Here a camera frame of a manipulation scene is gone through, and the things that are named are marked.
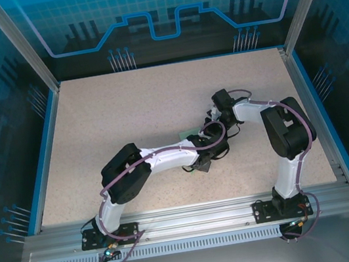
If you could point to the light green paper sheet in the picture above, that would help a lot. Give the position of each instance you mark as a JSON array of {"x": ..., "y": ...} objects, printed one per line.
[{"x": 188, "y": 133}]

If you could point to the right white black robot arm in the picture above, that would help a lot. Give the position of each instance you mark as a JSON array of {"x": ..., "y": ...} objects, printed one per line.
[{"x": 288, "y": 129}]

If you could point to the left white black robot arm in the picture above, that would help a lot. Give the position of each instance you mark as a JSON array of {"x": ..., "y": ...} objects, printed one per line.
[{"x": 128, "y": 175}]

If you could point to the blue table edge strip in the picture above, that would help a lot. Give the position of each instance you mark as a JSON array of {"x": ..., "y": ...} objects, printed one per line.
[
  {"x": 49, "y": 141},
  {"x": 316, "y": 98}
]

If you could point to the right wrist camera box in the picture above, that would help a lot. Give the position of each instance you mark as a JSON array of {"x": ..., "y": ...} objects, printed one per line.
[{"x": 214, "y": 112}]

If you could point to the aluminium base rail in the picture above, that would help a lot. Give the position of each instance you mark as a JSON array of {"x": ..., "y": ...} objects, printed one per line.
[{"x": 191, "y": 216}]

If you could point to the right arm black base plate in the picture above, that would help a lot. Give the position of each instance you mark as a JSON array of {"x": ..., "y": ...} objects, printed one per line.
[{"x": 262, "y": 211}]

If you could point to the aluminium table side rail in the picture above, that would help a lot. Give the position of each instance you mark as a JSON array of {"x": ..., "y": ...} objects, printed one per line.
[{"x": 300, "y": 84}]

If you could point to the aluminium frame post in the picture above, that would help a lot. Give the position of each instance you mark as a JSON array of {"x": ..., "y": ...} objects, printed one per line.
[
  {"x": 304, "y": 4},
  {"x": 25, "y": 48}
]

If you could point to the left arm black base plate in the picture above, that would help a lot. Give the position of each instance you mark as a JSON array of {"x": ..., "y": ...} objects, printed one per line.
[{"x": 89, "y": 241}]

